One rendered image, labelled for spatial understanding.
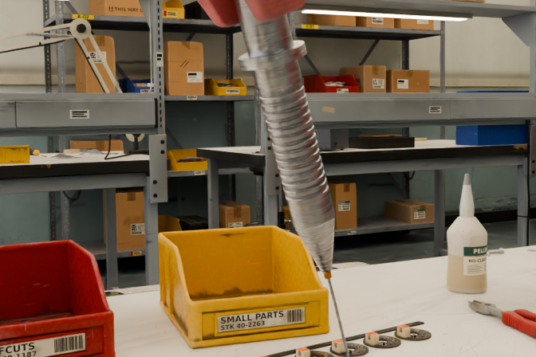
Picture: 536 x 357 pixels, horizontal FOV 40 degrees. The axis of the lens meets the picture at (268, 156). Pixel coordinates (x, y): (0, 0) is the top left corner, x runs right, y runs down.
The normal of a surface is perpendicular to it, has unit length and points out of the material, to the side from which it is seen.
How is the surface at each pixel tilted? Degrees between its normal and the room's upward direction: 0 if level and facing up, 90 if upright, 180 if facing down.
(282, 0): 99
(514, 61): 90
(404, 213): 91
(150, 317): 0
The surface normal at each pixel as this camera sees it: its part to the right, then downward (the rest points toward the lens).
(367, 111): 0.44, 0.04
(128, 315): -0.01, -1.00
